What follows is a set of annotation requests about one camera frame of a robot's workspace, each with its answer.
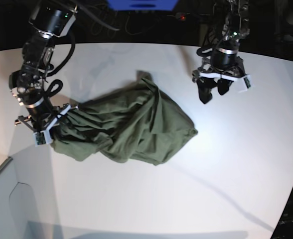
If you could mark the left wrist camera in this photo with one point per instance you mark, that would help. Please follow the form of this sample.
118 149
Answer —
244 83

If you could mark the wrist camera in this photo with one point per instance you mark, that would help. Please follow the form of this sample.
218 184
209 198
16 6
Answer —
41 138
244 83

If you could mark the black power strip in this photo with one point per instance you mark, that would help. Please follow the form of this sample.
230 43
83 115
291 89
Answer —
186 17

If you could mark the olive green t-shirt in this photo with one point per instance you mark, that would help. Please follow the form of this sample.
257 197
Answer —
138 122

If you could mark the blue box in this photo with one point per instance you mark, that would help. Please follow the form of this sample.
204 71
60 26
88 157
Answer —
128 5

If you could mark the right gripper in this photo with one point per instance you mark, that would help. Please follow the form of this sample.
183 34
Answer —
44 118

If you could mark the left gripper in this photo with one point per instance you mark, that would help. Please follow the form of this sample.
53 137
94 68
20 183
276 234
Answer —
208 78

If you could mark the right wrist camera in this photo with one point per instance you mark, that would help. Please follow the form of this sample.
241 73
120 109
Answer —
41 138

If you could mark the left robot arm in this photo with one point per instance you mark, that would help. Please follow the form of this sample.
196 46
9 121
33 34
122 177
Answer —
221 66

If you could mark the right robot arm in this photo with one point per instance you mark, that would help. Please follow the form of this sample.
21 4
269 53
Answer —
51 19

